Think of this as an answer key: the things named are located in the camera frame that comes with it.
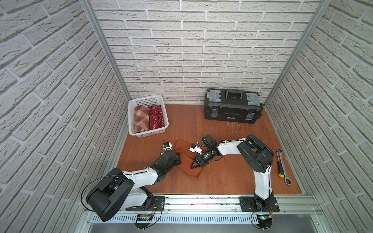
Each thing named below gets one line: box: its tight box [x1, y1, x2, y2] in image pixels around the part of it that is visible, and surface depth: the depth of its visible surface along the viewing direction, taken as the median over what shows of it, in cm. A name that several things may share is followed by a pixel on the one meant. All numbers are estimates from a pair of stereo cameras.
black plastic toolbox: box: [203, 88, 264, 124], surface depth 102 cm
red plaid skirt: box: [133, 105, 151, 134], surface depth 102 cm
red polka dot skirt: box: [148, 104, 165, 131], surface depth 108 cm
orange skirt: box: [173, 139, 204, 178], surface depth 89 cm
